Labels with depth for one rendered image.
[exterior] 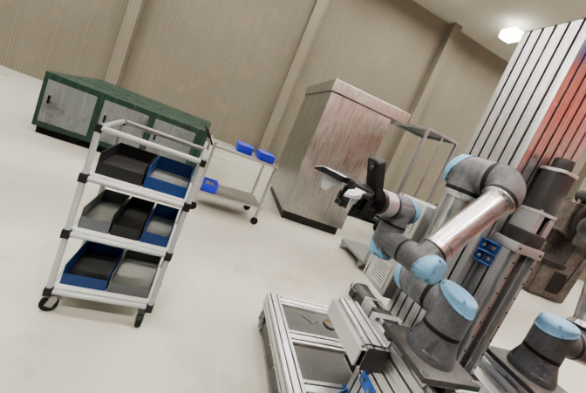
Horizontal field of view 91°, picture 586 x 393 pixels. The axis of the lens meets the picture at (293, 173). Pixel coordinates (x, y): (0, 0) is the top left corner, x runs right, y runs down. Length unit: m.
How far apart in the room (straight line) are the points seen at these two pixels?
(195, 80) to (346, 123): 5.68
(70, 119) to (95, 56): 5.06
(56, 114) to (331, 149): 3.73
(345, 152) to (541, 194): 3.46
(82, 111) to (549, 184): 4.69
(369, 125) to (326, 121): 0.68
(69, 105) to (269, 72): 5.80
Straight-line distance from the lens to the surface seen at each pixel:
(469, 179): 1.09
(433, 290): 1.10
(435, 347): 1.12
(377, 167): 0.76
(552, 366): 1.52
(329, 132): 4.38
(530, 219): 1.29
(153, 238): 1.72
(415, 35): 11.16
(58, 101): 4.87
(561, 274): 9.06
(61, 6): 10.16
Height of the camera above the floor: 1.31
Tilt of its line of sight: 8 degrees down
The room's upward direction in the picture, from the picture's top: 23 degrees clockwise
